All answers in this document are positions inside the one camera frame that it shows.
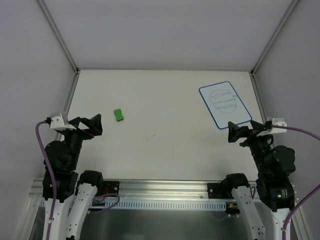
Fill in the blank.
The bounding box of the green whiteboard eraser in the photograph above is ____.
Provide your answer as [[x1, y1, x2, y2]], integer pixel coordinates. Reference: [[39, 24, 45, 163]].
[[113, 108, 124, 122]]

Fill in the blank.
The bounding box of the blue-framed small whiteboard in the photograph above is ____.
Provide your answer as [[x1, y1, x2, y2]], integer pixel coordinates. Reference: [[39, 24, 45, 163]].
[[198, 81, 253, 130]]

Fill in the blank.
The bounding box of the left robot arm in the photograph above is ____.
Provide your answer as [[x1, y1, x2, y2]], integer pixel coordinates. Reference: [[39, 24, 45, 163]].
[[35, 112, 104, 240]]

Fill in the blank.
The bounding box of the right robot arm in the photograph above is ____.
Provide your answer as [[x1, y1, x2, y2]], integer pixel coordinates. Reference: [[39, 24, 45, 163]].
[[219, 118, 296, 240]]

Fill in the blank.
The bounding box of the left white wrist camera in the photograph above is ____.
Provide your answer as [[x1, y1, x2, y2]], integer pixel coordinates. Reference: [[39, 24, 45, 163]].
[[49, 112, 76, 131]]

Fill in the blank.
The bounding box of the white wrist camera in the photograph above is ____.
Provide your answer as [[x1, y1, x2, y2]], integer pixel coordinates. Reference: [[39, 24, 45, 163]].
[[49, 112, 76, 131], [257, 117, 287, 137]]

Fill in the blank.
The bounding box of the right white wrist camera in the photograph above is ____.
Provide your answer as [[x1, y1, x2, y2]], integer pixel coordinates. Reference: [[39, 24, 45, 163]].
[[257, 117, 287, 137]]

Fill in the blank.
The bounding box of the right table edge rail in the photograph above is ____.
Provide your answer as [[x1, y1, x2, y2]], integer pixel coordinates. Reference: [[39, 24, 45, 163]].
[[249, 72, 267, 122]]

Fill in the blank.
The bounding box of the table edge rail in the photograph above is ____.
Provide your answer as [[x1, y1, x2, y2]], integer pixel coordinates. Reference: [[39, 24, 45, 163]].
[[249, 72, 267, 122], [54, 70, 81, 141]]

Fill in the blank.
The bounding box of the left table edge rail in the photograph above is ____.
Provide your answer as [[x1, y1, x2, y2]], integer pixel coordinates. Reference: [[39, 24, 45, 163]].
[[54, 70, 81, 141]]

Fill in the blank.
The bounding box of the left aluminium frame post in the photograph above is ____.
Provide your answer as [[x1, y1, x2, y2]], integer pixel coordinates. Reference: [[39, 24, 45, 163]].
[[36, 0, 79, 74]]

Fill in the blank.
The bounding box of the aluminium frame post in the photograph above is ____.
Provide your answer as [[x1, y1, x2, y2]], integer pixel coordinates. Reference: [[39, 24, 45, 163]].
[[36, 0, 79, 74], [250, 0, 300, 76]]

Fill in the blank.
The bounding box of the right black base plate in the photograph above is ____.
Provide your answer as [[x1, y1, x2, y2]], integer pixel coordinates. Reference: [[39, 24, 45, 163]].
[[207, 182, 225, 199]]

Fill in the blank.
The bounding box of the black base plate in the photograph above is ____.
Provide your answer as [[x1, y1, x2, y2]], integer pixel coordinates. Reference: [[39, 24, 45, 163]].
[[102, 180, 120, 195], [207, 182, 225, 199]]

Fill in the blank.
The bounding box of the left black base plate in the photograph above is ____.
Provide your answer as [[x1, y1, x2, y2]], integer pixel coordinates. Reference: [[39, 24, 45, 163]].
[[102, 180, 120, 195]]

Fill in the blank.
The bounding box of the aluminium mounting rail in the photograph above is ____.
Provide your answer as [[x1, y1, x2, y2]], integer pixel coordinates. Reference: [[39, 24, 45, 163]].
[[28, 177, 300, 201]]

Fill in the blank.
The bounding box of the white slotted cable duct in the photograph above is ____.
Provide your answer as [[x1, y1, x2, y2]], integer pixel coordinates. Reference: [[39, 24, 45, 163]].
[[89, 197, 227, 212]]

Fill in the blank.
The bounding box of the right aluminium frame post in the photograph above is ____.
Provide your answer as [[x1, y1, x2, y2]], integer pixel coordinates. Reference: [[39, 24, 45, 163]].
[[250, 0, 300, 76]]

